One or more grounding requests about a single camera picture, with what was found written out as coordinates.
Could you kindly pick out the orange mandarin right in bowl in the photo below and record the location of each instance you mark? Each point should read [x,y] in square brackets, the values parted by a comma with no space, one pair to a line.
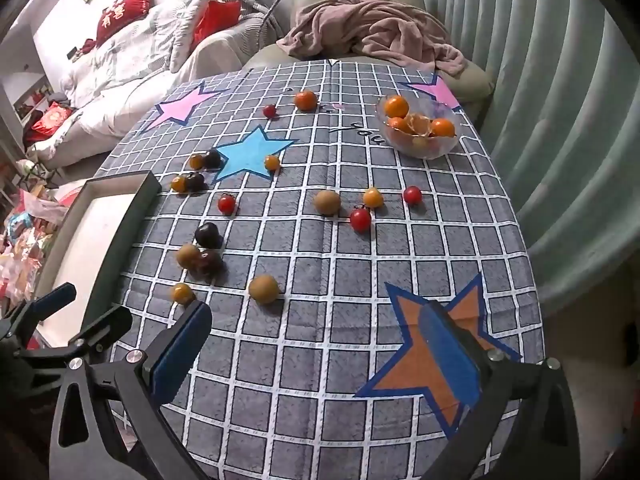
[443,128]

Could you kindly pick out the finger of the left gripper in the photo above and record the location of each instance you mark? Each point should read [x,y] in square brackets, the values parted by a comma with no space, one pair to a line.
[28,314]
[93,342]

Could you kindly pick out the mint green curtain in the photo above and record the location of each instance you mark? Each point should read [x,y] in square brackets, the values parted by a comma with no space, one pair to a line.
[562,127]

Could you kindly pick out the brown longan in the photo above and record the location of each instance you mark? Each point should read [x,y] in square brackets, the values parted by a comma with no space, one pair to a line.
[327,202]
[264,289]
[188,256]

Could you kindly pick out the yellow tomato pair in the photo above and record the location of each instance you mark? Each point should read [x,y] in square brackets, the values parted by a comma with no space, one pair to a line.
[196,161]
[178,184]

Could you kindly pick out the orange mandarin in bowl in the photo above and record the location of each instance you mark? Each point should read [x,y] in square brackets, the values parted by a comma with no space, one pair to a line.
[443,128]
[396,107]
[400,124]

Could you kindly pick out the red embroidered cushion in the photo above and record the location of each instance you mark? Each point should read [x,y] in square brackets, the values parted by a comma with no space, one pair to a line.
[118,15]

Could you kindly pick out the dark plum lower left pair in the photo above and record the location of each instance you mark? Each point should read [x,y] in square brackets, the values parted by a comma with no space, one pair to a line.
[195,182]

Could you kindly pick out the yellow tomato lower left pair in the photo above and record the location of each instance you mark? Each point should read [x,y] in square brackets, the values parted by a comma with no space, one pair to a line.
[178,184]

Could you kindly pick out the red pillow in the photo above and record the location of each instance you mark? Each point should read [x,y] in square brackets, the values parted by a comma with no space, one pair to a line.
[217,16]

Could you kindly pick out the small red tomato far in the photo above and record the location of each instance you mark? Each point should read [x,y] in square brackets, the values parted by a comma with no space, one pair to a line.
[270,111]

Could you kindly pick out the dark red plum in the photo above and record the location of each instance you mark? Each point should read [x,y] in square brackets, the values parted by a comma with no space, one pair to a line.
[209,263]

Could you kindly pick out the red cushion on floor side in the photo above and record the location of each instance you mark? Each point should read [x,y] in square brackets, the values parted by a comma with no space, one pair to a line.
[42,125]

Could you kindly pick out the peeled mandarin in bowl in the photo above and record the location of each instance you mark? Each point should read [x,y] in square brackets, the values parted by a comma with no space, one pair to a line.
[419,123]

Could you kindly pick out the brown longan front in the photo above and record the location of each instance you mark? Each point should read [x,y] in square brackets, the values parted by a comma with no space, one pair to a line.
[264,289]

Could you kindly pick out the pink blanket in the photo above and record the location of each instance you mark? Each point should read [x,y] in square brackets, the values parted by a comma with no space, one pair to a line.
[388,30]

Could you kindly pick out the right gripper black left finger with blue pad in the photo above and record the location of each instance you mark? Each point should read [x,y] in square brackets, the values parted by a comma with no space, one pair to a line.
[107,422]

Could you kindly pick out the dark green white tray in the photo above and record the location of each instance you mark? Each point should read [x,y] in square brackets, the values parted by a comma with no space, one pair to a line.
[91,248]

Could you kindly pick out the clear glass fruit bowl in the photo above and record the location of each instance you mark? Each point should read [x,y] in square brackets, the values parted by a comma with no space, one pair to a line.
[423,147]

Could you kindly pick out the white covered sofa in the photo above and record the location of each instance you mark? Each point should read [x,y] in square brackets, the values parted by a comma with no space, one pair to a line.
[113,86]

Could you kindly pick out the yellow tomato upper left pair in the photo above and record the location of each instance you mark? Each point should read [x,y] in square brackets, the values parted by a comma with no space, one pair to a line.
[196,161]

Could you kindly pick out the dark plum pair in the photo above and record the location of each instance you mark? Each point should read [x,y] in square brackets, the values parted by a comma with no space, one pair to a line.
[195,182]
[212,160]

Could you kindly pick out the orange mandarin left in bowl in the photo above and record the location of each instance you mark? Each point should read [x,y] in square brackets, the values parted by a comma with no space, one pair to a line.
[400,124]

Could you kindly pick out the orange mandarin on table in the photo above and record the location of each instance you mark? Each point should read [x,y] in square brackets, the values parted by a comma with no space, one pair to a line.
[306,101]

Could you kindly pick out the colourful clutter pile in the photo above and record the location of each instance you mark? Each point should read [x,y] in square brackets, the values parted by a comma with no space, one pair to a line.
[33,207]

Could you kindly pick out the dark plum upper left pair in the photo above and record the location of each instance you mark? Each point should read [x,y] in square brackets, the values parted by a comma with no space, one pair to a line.
[212,160]

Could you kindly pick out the yellow tomato on blue star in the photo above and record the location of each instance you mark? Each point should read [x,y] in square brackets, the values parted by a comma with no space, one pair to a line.
[272,163]

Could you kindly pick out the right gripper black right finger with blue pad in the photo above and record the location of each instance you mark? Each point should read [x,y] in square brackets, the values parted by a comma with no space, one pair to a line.
[543,441]

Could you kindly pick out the grey checked star tablecloth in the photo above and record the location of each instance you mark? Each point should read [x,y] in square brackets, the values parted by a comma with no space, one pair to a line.
[274,393]

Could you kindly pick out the orange mandarin top in bowl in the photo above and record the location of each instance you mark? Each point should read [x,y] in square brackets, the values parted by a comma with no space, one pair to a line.
[396,107]

